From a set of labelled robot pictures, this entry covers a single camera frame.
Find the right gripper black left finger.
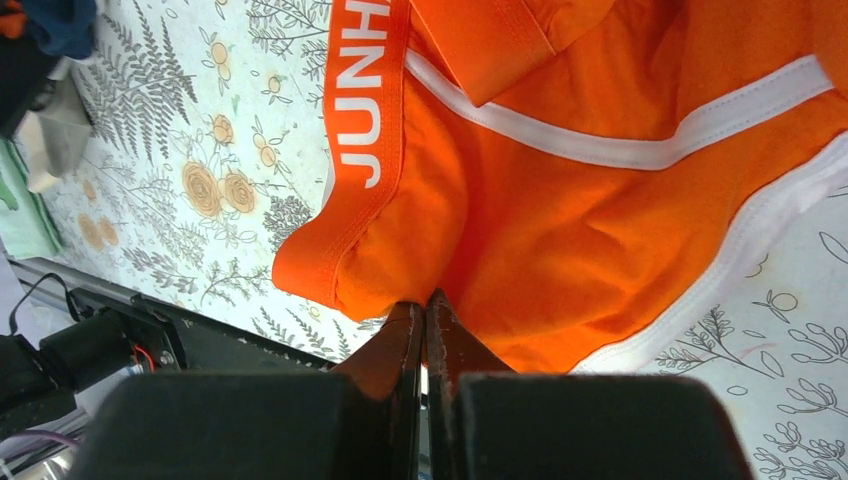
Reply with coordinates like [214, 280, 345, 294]
[69, 302, 423, 479]

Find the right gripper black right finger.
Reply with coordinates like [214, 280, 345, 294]
[425, 291, 752, 479]

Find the orange underwear white trim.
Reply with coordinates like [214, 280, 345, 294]
[271, 1, 847, 372]

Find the navy underwear orange trim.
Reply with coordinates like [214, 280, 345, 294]
[1, 0, 104, 61]

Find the floral bed sheet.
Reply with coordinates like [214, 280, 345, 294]
[46, 1, 847, 479]

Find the mint green printed cloth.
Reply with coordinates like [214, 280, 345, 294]
[1, 139, 63, 260]

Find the grey garment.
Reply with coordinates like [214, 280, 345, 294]
[15, 76, 93, 193]

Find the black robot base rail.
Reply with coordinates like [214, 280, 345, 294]
[72, 288, 335, 373]

